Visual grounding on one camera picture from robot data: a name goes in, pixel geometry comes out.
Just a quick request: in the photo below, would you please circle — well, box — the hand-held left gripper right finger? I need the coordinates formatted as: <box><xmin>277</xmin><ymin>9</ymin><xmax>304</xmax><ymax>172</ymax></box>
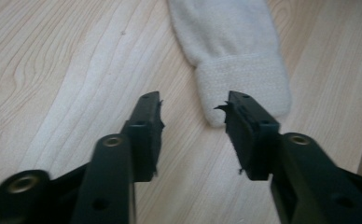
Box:
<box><xmin>214</xmin><ymin>90</ymin><xmax>282</xmax><ymax>182</ymax></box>

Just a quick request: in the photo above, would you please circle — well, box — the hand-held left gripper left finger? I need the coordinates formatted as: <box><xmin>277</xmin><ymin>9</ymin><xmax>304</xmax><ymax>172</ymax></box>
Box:
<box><xmin>120</xmin><ymin>91</ymin><xmax>166</xmax><ymax>184</ymax></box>

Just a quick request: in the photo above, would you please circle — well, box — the white sock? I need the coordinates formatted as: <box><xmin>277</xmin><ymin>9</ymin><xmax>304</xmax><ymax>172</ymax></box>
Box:
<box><xmin>165</xmin><ymin>0</ymin><xmax>293</xmax><ymax>129</ymax></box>

